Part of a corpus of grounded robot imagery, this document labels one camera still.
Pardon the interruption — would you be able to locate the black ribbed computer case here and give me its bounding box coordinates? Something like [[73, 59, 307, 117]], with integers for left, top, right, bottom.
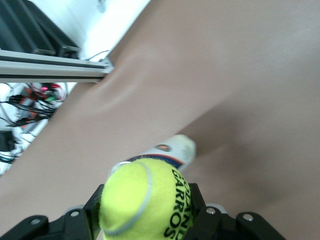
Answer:
[[0, 0, 56, 55]]

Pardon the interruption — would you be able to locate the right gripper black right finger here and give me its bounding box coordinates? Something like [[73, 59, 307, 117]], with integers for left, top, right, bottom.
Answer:
[[184, 183, 226, 240]]

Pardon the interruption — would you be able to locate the green circuit board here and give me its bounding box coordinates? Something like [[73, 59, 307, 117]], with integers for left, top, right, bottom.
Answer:
[[39, 83, 63, 103]]

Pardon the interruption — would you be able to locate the blue white tennis ball can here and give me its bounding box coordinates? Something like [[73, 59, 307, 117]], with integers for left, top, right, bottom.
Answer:
[[108, 134, 198, 176]]

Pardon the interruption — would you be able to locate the yellow tennis ball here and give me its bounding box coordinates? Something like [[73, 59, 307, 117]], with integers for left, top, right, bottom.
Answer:
[[98, 158, 195, 240]]

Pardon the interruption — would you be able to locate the black floor cable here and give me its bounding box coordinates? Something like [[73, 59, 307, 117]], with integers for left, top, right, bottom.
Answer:
[[0, 98, 60, 126]]

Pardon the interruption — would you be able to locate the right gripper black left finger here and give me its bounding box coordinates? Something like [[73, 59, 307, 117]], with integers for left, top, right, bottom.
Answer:
[[48, 184, 105, 240]]

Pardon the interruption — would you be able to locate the aluminium frame profile with brackets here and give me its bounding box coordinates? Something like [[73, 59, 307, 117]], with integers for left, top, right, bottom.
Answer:
[[0, 49, 115, 83]]

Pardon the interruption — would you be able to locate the black zip tie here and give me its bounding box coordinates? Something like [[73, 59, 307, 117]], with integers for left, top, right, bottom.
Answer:
[[86, 49, 111, 61]]

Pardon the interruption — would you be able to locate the black power adapter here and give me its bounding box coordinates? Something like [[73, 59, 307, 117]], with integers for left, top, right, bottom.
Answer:
[[0, 131, 16, 154]]

